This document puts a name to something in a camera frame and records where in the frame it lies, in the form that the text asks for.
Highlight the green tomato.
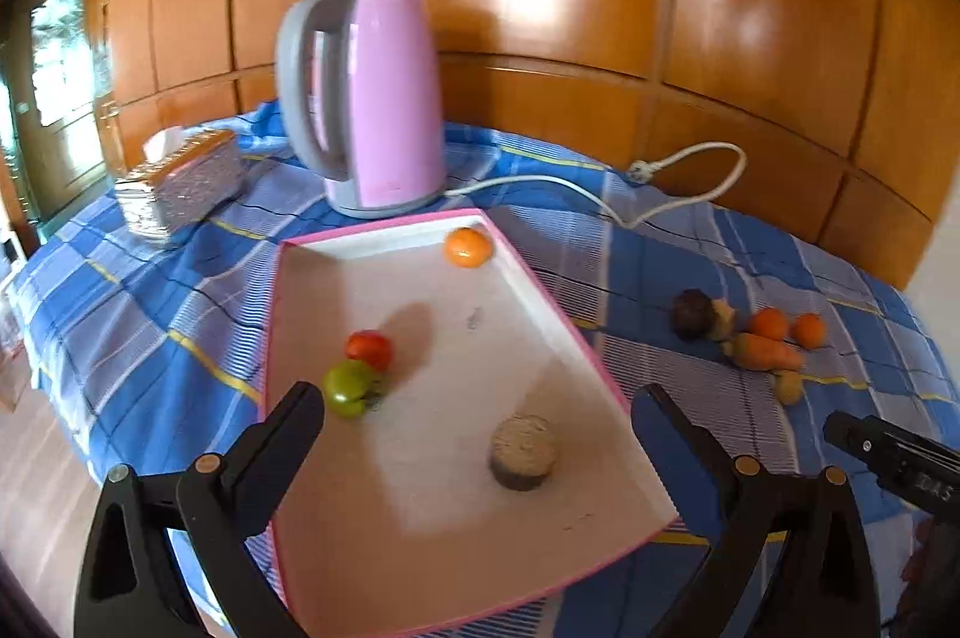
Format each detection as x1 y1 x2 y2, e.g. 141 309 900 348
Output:
324 360 388 419

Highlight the orange carrot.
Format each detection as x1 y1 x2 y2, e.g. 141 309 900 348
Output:
731 332 803 373

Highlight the silver patterned tissue box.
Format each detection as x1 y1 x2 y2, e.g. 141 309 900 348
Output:
114 127 247 251

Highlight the blue plaid tablecloth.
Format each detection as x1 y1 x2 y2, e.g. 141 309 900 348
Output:
7 100 960 618

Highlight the white power cable with plug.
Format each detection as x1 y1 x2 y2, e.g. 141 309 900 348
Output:
446 142 749 230

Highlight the pink electric kettle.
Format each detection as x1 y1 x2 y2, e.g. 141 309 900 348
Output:
274 0 449 219

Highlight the red tomato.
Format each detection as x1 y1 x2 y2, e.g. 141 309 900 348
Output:
345 330 393 373

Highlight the glass door with wooden frame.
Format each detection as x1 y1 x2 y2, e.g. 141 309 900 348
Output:
0 0 115 238

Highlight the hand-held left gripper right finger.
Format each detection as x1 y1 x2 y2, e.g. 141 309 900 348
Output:
631 383 880 638

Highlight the round brown cake piece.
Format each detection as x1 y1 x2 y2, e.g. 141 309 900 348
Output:
489 413 560 493

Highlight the mandarin orange with stem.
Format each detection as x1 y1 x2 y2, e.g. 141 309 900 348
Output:
750 306 791 341

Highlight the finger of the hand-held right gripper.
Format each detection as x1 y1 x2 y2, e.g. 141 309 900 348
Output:
823 411 960 481

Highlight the small pale yellow fruit piece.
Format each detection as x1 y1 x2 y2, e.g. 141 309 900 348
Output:
709 300 740 343

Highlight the white tray with pink rim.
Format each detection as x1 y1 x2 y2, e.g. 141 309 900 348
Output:
259 207 680 638

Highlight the dark purple mangosteen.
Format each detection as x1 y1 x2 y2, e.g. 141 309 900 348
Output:
671 289 715 341

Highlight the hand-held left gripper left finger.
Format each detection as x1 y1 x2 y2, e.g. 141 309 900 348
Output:
73 381 326 638

